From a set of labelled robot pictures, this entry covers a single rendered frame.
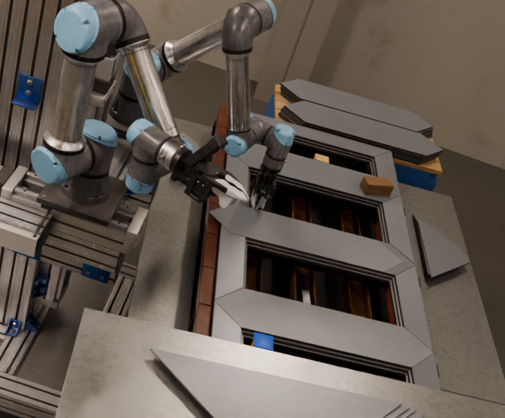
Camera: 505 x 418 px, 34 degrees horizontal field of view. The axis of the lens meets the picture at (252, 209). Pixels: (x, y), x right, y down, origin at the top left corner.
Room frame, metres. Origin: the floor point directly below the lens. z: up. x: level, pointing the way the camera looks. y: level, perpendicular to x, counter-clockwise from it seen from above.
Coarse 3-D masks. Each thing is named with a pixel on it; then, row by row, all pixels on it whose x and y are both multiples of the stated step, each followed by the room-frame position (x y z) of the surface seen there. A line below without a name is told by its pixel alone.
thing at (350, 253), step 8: (344, 232) 2.57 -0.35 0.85; (344, 240) 2.53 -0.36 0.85; (352, 240) 2.55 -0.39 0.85; (344, 248) 2.48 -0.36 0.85; (352, 248) 2.50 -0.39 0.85; (344, 256) 2.43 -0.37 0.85; (352, 256) 2.45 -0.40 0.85; (360, 256) 2.47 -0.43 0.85; (352, 264) 2.41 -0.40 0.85; (360, 264) 2.42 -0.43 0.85
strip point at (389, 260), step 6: (384, 246) 2.58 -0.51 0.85; (384, 252) 2.54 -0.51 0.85; (390, 252) 2.56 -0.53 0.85; (384, 258) 2.51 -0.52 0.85; (390, 258) 2.52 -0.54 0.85; (396, 258) 2.54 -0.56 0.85; (384, 264) 2.48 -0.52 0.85; (390, 264) 2.49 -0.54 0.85; (396, 264) 2.50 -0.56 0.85; (384, 270) 2.44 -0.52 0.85
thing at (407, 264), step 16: (304, 144) 3.13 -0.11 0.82; (320, 144) 3.15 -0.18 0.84; (368, 160) 3.19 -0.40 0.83; (320, 192) 2.81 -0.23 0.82; (336, 192) 2.83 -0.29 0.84; (384, 224) 2.74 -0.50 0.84; (256, 240) 2.34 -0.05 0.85; (384, 240) 2.66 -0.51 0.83; (288, 256) 2.35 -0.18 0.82; (304, 256) 2.37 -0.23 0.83; (320, 256) 2.38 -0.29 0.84; (400, 256) 2.56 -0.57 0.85; (352, 272) 2.39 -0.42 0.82; (368, 272) 2.41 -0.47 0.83; (384, 272) 2.43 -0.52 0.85; (400, 272) 2.46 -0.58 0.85; (400, 304) 2.29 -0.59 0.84; (400, 320) 2.22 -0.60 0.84; (304, 352) 1.92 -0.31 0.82; (320, 352) 1.94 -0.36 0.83; (336, 352) 1.95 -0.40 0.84; (384, 368) 1.97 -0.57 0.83; (400, 368) 1.99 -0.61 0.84
